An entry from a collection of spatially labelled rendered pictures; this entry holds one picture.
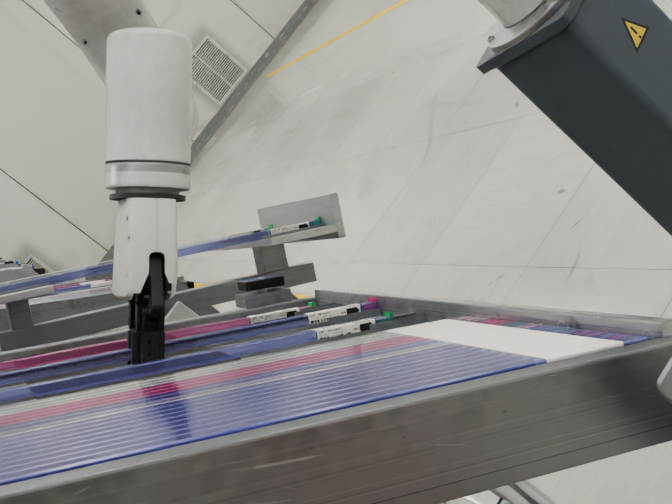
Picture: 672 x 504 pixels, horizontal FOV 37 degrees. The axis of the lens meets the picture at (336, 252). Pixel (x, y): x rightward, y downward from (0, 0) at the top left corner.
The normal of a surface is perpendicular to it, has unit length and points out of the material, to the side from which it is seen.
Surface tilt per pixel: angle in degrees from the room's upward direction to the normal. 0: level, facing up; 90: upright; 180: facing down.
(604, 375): 90
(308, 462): 90
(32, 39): 90
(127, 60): 58
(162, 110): 97
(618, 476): 0
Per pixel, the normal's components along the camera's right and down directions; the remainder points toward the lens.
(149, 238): 0.36, -0.05
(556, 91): -0.45, 0.76
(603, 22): 0.51, -0.22
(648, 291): -0.74, -0.61
